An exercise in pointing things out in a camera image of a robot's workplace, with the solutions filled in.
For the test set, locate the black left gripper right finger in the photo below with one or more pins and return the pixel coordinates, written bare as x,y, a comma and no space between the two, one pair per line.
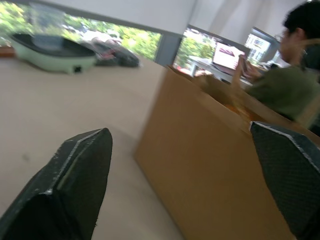
290,170

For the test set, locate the mint green electric cooking pot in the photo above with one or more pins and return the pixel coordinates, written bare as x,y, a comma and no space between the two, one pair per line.
53,56

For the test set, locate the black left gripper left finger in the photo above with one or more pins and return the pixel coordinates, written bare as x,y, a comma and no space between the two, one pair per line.
75,180

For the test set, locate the dark grey backpack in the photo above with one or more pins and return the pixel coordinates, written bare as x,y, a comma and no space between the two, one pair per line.
115,53

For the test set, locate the computer monitor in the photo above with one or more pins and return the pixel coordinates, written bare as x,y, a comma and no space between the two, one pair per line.
260,45

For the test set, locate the person in green shirt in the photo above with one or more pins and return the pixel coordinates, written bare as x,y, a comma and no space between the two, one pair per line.
290,70

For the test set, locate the brown cardboard box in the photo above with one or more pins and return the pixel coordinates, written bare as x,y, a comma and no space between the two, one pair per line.
200,155

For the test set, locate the laptop with bright screen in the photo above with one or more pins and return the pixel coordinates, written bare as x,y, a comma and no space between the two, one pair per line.
226,58

